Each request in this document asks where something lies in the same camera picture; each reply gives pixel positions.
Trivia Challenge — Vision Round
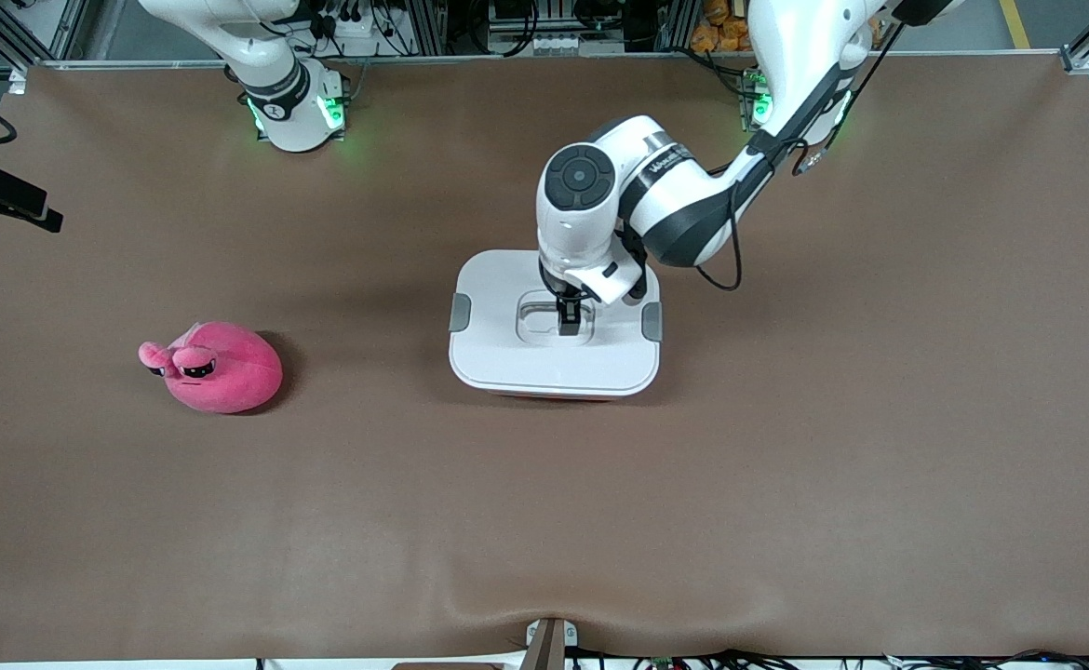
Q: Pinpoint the pink plush toy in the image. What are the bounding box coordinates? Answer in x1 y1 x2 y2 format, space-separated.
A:
138 321 283 415

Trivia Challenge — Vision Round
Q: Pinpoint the pink plastic storage box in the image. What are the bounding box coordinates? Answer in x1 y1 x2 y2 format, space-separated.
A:
484 389 625 402

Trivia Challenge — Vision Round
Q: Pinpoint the brown table mat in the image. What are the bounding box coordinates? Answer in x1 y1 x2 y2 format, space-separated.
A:
0 51 1089 663

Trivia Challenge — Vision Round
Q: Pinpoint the grey electronics unit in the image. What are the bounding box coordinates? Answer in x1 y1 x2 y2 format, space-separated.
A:
487 0 569 55

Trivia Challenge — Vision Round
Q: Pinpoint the white power strip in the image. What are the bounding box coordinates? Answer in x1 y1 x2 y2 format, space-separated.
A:
319 0 392 57

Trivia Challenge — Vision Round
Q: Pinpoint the aluminium table edge rail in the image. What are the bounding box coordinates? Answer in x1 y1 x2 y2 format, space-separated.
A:
28 51 1089 71

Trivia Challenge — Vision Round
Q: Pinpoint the aluminium frame post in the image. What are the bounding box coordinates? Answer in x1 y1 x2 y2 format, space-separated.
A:
403 0 450 55
653 0 699 52

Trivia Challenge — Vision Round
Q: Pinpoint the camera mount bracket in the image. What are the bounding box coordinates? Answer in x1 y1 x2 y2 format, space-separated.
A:
521 617 580 670

